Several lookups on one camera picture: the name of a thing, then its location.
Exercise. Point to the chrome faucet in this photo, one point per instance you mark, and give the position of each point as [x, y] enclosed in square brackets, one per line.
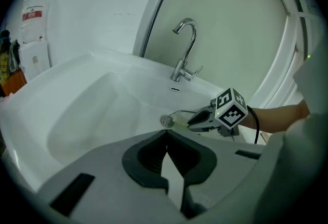
[188, 46]

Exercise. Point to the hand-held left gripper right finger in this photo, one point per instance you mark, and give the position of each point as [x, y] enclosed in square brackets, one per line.
[225, 164]

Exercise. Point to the white vanity with sink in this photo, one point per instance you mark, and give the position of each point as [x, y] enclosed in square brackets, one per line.
[89, 105]

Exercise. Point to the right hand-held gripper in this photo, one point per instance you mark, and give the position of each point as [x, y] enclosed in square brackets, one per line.
[230, 115]

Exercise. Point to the chrome sink drain stopper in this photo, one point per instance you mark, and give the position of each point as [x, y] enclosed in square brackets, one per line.
[167, 120]

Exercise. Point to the person's right forearm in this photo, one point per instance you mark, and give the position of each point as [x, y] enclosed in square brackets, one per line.
[276, 118]

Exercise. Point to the yellow sponge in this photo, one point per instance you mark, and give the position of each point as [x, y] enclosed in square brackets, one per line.
[182, 124]

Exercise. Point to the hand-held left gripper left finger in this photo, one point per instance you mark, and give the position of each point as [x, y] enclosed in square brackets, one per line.
[102, 179]

